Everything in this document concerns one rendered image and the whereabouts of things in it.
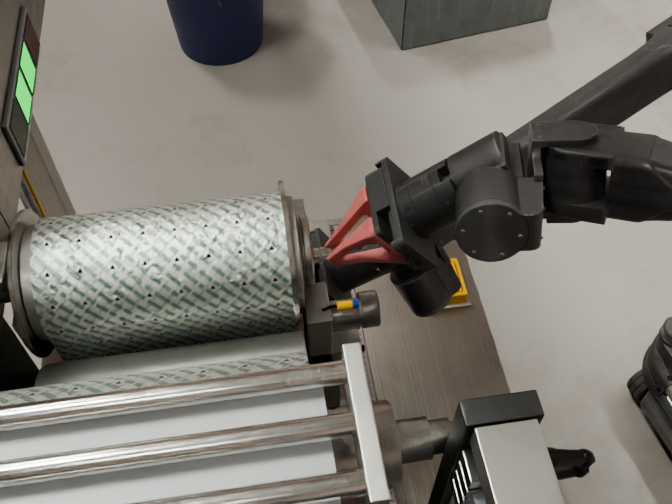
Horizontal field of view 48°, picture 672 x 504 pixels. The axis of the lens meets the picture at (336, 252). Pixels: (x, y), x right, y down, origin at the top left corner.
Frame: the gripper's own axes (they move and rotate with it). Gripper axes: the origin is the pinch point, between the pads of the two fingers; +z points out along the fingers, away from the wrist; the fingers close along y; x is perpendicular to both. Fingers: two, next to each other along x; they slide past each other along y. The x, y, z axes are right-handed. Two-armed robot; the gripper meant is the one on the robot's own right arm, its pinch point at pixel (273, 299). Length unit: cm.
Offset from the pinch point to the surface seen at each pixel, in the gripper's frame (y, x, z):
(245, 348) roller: -15.5, 15.1, -4.7
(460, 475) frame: -36.1, 21.5, -24.4
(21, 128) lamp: 24.4, 24.0, 20.5
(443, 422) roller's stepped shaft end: -30.8, 18.0, -23.1
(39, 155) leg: 71, -11, 60
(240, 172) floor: 124, -90, 58
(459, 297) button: 6.4, -27.1, -16.4
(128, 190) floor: 121, -72, 90
